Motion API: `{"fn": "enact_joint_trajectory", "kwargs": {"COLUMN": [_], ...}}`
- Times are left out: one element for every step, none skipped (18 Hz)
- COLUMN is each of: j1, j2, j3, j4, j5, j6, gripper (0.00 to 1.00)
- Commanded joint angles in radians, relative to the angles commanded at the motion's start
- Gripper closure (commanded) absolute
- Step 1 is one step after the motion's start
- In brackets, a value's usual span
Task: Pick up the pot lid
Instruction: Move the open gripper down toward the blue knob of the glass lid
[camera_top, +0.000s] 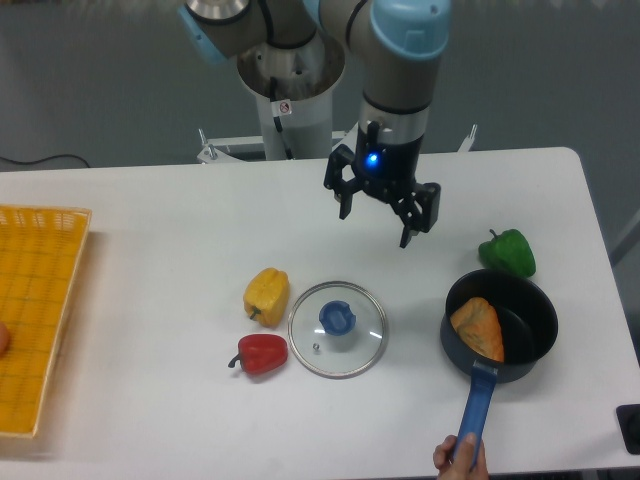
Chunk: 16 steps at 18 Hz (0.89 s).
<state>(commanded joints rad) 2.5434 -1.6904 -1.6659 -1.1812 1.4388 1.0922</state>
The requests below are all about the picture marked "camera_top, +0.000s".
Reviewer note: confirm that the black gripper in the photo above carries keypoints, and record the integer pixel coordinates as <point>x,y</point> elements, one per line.
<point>384,171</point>

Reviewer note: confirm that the dark pot with blue handle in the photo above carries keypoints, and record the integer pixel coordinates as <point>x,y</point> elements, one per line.
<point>528,326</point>

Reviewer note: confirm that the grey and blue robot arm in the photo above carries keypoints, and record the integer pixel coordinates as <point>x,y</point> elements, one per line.
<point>399,44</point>

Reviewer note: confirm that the glass pot lid blue knob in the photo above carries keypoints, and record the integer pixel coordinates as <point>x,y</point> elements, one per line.
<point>337,329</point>

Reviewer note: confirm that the orange bread in pot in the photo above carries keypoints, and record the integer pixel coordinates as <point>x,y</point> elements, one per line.
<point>476,322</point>

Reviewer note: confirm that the person's hand holding handle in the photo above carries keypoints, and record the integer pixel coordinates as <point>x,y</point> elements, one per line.
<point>461,459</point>

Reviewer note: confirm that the green bell pepper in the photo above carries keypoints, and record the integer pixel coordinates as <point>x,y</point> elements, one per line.
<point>508,252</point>

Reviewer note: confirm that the yellow bell pepper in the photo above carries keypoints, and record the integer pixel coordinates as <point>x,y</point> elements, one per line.
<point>266,297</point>

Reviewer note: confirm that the red bell pepper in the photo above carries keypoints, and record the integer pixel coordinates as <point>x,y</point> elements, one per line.
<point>259,354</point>

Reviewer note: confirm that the black device at table edge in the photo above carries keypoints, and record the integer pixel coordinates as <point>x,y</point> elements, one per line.
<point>628,420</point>

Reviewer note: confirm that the yellow woven basket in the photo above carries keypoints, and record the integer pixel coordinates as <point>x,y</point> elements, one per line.
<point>41,250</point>

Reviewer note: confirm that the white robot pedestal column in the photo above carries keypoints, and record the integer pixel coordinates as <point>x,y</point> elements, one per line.
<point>293,90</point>

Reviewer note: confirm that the white metal base frame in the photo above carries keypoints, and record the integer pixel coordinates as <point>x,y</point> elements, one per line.
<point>252,148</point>

